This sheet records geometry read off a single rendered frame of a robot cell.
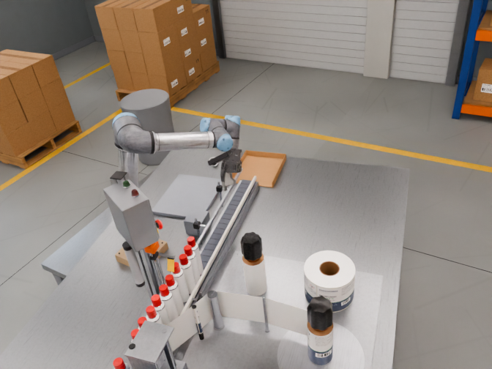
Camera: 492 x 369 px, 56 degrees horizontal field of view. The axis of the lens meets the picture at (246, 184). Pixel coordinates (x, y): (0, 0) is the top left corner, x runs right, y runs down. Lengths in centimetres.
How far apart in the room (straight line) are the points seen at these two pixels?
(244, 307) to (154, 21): 397
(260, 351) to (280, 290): 30
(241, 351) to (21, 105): 383
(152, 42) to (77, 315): 375
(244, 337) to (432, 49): 451
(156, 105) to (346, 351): 302
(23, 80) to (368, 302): 404
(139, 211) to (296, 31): 489
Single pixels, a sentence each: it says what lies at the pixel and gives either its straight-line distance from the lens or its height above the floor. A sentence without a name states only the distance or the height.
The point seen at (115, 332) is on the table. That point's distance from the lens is 206.
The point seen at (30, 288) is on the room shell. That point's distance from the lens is 371.
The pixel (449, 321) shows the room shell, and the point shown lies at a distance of 311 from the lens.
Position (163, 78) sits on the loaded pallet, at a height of 36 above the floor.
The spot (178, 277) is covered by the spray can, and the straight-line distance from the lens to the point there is 188.
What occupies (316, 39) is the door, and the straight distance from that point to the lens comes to 613.
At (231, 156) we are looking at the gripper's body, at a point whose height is 121.
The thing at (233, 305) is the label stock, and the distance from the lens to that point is 180.
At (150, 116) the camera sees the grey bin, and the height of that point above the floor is 54.
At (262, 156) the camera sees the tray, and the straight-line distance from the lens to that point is 287.
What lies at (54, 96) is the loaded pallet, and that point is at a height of 50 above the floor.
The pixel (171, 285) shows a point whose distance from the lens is 184.
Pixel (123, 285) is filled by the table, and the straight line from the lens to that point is 223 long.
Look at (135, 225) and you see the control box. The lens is 160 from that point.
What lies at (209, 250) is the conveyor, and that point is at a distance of 219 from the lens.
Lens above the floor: 238
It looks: 36 degrees down
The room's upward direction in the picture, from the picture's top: 7 degrees counter-clockwise
